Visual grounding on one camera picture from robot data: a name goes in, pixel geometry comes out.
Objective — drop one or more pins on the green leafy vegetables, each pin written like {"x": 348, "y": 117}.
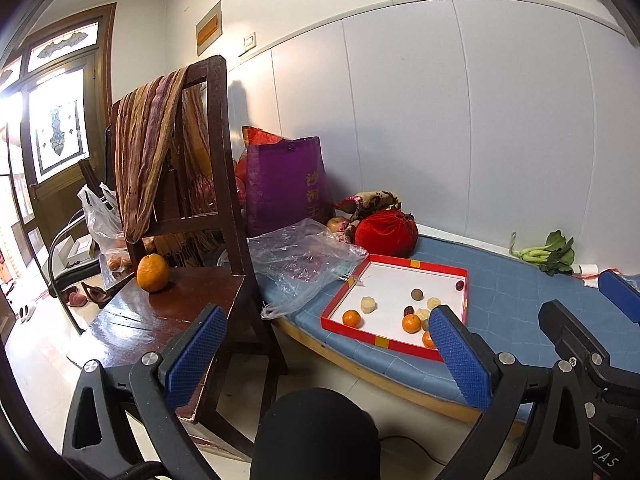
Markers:
{"x": 547, "y": 257}

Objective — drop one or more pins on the white shoe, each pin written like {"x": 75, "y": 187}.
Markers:
{"x": 25, "y": 312}

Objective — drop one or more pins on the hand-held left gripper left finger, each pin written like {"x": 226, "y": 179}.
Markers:
{"x": 195, "y": 355}

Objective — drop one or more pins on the black office chair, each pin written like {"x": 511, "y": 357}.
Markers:
{"x": 75, "y": 272}

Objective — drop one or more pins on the white plastic bag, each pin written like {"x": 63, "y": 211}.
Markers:
{"x": 102, "y": 225}

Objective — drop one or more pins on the red and white packet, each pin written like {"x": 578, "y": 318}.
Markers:
{"x": 589, "y": 271}

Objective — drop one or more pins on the white light switch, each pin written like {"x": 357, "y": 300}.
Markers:
{"x": 248, "y": 43}

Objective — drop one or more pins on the floral patterned cloth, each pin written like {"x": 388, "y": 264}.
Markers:
{"x": 370, "y": 200}

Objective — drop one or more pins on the large orange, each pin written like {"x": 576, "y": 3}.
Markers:
{"x": 153, "y": 273}

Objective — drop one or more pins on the pale yellow peeled fruit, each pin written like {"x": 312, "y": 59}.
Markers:
{"x": 434, "y": 303}
{"x": 368, "y": 303}
{"x": 424, "y": 314}

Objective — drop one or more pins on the wooden door with stained glass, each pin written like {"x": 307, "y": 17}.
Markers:
{"x": 45, "y": 200}

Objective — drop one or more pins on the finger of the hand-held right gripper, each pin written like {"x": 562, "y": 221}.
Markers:
{"x": 620, "y": 297}
{"x": 570, "y": 330}

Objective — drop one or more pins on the clear plastic bag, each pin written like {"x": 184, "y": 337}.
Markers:
{"x": 300, "y": 260}

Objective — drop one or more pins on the grey and orange wall plaque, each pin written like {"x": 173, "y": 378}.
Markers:
{"x": 209, "y": 30}

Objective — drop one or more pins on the white box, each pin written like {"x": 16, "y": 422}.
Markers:
{"x": 75, "y": 255}

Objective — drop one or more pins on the dark wooden chair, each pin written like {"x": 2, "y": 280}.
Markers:
{"x": 165, "y": 305}

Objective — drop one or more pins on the red rimmed white box tray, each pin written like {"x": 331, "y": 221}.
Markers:
{"x": 390, "y": 285}

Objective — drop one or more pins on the brown round fruit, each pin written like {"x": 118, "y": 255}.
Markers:
{"x": 417, "y": 293}

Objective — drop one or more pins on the orange tangerine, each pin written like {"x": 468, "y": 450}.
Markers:
{"x": 428, "y": 340}
{"x": 411, "y": 323}
{"x": 351, "y": 318}

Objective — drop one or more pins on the striped brown scarf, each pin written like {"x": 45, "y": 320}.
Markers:
{"x": 145, "y": 150}

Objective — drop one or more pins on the purple woven bag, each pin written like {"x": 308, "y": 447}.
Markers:
{"x": 285, "y": 185}

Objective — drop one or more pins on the red apple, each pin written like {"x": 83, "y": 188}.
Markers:
{"x": 337, "y": 224}

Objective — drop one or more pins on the person's leg in black trousers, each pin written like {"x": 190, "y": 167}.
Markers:
{"x": 315, "y": 440}

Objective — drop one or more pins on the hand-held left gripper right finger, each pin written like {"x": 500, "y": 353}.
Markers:
{"x": 457, "y": 355}

